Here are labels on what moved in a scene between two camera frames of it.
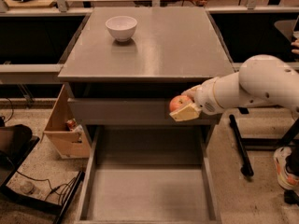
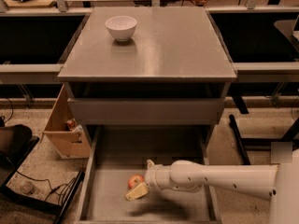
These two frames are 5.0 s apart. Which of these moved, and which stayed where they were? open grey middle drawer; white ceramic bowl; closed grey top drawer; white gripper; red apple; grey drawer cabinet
Moved: white gripper; red apple
Stayed: open grey middle drawer; closed grey top drawer; grey drawer cabinet; white ceramic bowl
